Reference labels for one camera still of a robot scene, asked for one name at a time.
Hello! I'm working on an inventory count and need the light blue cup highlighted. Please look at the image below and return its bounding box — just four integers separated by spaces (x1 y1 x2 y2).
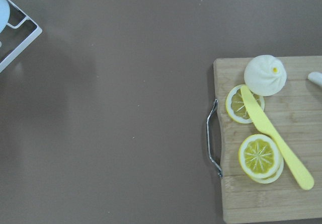
0 0 10 32

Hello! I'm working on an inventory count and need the stacked lemon slice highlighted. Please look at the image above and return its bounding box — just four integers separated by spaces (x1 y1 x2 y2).
247 158 284 184
238 134 283 179

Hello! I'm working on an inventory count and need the lemon slice near bun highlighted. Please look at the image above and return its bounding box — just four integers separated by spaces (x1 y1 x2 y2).
225 84 252 124

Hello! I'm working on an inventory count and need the stacked lemon slice bottom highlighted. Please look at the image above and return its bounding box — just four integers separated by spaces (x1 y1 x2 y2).
247 158 284 184

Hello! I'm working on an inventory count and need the white wire cup rack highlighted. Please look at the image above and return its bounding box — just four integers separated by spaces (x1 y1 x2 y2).
1 0 42 71

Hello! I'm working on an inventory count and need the white ceramic spoon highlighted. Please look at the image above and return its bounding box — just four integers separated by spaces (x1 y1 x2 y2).
307 71 322 87

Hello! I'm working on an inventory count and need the stacked lemon slice top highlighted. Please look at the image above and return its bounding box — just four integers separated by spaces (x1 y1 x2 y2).
238 134 283 179

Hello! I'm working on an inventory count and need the wooden cutting board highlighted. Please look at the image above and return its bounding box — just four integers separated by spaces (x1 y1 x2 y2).
212 56 321 223

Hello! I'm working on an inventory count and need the yellow plastic knife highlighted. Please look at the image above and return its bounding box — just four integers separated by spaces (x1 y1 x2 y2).
240 86 314 190

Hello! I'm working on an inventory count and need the metal cutting board handle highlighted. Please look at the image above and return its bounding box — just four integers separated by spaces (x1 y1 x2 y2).
206 99 223 178

